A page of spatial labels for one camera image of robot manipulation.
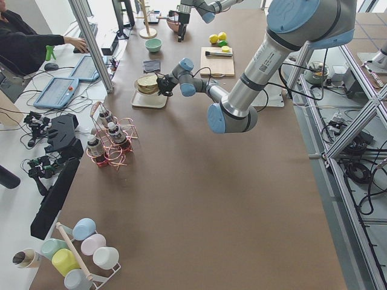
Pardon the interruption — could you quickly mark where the tea bottle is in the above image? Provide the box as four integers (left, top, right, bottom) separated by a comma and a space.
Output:
98, 110, 114, 127
87, 134, 108, 167
108, 122, 127, 144

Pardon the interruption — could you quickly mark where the copper wire bottle rack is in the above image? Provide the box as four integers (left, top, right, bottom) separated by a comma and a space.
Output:
86, 101, 138, 170

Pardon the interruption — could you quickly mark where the blue teach pendant far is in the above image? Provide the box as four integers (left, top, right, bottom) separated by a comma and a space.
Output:
69, 55, 99, 83

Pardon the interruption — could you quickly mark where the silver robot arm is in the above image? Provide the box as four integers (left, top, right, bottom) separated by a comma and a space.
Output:
177, 0, 243, 42
157, 0, 356, 134

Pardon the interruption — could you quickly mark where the white cup rack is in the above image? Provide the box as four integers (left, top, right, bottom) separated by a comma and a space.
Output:
56, 222, 122, 289

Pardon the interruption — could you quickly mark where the paper cup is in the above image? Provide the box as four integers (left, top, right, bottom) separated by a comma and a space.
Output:
12, 248, 41, 268

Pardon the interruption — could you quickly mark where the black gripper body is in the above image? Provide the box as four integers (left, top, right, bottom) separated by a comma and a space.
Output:
157, 76, 175, 96
178, 12, 190, 36

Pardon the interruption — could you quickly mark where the pink pot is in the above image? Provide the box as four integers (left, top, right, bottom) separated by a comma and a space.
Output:
166, 10, 180, 33

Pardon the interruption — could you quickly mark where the mint green bowl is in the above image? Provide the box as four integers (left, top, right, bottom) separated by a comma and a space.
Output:
145, 38, 163, 53

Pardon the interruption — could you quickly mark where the blue teach pendant near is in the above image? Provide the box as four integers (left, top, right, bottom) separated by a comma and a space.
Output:
33, 77, 79, 109

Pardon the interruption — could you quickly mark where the wooden stand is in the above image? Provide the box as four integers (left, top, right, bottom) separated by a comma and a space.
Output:
138, 0, 157, 39

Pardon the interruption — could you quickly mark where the cream rabbit tray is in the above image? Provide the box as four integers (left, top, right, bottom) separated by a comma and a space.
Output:
131, 91, 167, 109

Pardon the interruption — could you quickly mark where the white round plate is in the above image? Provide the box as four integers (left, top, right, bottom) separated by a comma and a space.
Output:
135, 78, 158, 95

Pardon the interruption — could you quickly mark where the person in black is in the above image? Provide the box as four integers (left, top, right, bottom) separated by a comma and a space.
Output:
1, 1, 89, 76

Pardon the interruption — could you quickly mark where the whole lemon upper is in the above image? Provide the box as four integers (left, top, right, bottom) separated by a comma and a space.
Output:
209, 34, 218, 44

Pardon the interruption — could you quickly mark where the grey blue cup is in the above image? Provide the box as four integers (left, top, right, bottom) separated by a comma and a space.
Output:
64, 269, 93, 290

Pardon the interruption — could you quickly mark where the yellow cup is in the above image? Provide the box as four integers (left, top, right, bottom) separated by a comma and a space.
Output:
51, 248, 80, 277

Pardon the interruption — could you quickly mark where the wooden cutting board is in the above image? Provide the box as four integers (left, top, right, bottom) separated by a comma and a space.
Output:
200, 47, 235, 77

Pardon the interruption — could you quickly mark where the black monitor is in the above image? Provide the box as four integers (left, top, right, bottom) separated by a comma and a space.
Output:
112, 0, 135, 39

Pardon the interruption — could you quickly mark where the white cup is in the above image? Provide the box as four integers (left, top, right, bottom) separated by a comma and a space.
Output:
93, 246, 119, 269

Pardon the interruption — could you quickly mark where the bread slice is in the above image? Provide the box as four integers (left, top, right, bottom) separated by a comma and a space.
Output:
138, 86, 158, 95
137, 74, 157, 88

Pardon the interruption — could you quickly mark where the blue teach pendant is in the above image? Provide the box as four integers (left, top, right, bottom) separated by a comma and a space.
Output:
69, 55, 99, 83
33, 77, 79, 109

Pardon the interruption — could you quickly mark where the whole lemon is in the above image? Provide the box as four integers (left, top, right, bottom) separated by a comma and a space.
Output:
209, 34, 218, 44
218, 31, 227, 41

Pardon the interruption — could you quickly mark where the green lime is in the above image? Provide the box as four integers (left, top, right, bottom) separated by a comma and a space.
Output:
218, 40, 228, 47

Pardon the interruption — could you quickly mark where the pink cup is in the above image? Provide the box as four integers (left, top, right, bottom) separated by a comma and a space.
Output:
80, 233, 106, 256

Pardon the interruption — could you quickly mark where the whole lemon lower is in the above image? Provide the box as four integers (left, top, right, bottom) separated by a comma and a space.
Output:
218, 31, 227, 41

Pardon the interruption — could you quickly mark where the steel handled brush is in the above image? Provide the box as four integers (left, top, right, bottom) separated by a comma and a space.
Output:
205, 51, 233, 58

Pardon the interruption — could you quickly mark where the half lemon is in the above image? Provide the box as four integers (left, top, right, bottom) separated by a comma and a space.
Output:
221, 45, 230, 53

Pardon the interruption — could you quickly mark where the grey folded cloth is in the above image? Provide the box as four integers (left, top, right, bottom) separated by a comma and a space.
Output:
143, 59, 161, 73

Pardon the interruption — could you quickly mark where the aluminium frame post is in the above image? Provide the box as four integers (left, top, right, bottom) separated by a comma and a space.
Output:
68, 0, 114, 93

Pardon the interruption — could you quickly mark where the green cup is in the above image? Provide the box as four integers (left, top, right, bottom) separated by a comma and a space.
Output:
41, 238, 68, 260

